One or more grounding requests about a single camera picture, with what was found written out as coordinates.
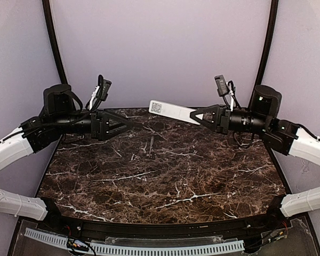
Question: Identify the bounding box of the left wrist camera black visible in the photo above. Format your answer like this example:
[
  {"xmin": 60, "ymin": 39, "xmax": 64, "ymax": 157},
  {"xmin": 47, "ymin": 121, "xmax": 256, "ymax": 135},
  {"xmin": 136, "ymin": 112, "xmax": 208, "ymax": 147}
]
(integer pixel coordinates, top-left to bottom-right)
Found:
[{"xmin": 87, "ymin": 75, "xmax": 112, "ymax": 110}]

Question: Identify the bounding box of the right circuit board with wires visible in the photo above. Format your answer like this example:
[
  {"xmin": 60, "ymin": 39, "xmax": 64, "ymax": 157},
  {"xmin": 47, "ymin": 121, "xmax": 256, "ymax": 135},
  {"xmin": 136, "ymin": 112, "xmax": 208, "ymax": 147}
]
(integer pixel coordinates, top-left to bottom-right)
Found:
[{"xmin": 262, "ymin": 230, "xmax": 288, "ymax": 244}]

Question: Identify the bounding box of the left white slotted cable duct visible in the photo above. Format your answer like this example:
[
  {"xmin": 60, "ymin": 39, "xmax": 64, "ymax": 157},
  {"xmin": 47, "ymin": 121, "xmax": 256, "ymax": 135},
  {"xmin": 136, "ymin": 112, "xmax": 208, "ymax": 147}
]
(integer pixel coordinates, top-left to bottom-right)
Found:
[{"xmin": 24, "ymin": 228, "xmax": 68, "ymax": 249}]

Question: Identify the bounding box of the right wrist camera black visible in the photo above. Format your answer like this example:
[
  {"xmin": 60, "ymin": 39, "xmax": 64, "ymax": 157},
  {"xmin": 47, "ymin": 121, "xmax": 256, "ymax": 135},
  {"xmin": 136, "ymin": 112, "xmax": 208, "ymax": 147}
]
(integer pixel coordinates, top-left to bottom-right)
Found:
[{"xmin": 214, "ymin": 75, "xmax": 235, "ymax": 110}]

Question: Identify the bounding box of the small circuit board with wires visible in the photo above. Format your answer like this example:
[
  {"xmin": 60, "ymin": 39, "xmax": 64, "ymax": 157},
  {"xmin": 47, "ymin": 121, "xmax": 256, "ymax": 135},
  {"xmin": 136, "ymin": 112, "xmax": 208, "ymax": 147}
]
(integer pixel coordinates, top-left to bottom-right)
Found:
[{"xmin": 66, "ymin": 238, "xmax": 91, "ymax": 253}]

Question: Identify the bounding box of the black frame post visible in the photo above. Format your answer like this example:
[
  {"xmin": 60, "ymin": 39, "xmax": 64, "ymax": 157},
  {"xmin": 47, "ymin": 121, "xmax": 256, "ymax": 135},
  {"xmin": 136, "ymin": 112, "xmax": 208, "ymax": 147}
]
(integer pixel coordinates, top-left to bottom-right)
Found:
[
  {"xmin": 42, "ymin": 0, "xmax": 68, "ymax": 84},
  {"xmin": 254, "ymin": 0, "xmax": 279, "ymax": 85}
]

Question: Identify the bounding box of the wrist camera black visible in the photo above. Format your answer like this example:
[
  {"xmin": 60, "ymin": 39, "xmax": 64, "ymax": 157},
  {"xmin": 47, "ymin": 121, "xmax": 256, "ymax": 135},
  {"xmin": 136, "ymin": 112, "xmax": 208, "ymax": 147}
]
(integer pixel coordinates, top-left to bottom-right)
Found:
[
  {"xmin": 87, "ymin": 75, "xmax": 112, "ymax": 110},
  {"xmin": 214, "ymin": 75, "xmax": 235, "ymax": 110}
]

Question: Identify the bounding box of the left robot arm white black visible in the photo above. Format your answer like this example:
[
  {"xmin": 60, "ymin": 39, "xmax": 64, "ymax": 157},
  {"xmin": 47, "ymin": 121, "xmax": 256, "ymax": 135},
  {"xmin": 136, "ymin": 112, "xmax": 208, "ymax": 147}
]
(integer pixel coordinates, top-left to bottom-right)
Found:
[{"xmin": 0, "ymin": 76, "xmax": 131, "ymax": 221}]

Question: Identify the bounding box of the right black frame post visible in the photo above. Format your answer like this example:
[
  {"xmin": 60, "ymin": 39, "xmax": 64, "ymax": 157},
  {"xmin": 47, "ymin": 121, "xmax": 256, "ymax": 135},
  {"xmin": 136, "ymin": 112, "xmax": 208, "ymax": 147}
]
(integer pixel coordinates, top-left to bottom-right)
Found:
[{"xmin": 254, "ymin": 0, "xmax": 279, "ymax": 85}]

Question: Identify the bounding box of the left black frame post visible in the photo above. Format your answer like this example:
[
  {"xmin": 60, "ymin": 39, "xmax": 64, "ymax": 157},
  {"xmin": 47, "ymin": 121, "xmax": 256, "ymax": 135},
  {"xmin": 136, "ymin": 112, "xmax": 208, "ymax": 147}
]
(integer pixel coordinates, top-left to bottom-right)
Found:
[{"xmin": 42, "ymin": 0, "xmax": 68, "ymax": 84}]

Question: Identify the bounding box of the centre white slotted cable duct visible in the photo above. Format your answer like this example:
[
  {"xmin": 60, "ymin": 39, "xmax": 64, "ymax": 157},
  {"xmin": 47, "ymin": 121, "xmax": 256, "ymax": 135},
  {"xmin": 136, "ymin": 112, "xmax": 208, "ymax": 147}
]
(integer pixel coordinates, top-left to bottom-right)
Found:
[{"xmin": 91, "ymin": 241, "xmax": 245, "ymax": 256}]

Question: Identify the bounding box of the white remote control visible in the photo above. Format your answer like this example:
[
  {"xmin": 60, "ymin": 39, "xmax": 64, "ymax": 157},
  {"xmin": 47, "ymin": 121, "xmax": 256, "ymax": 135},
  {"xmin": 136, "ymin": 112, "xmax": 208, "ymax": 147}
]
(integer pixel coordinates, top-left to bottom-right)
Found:
[{"xmin": 148, "ymin": 100, "xmax": 199, "ymax": 125}]

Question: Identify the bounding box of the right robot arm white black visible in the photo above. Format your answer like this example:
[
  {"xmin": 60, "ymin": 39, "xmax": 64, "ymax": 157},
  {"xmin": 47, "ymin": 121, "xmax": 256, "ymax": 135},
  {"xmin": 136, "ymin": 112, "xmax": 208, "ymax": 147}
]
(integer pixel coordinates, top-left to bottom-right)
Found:
[{"xmin": 190, "ymin": 85, "xmax": 320, "ymax": 219}]

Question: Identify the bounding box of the black front rail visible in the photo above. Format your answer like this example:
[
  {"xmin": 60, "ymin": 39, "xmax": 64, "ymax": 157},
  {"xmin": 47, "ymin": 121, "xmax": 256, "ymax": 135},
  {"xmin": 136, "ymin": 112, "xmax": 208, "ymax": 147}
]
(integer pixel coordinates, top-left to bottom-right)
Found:
[{"xmin": 38, "ymin": 214, "xmax": 285, "ymax": 241}]

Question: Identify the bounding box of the white slotted cable duct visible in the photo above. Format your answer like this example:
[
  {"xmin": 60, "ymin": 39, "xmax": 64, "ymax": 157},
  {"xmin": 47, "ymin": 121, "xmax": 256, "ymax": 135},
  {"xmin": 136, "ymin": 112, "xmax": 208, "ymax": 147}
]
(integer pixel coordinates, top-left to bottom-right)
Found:
[
  {"xmin": 91, "ymin": 241, "xmax": 245, "ymax": 256},
  {"xmin": 24, "ymin": 228, "xmax": 68, "ymax": 249}
]

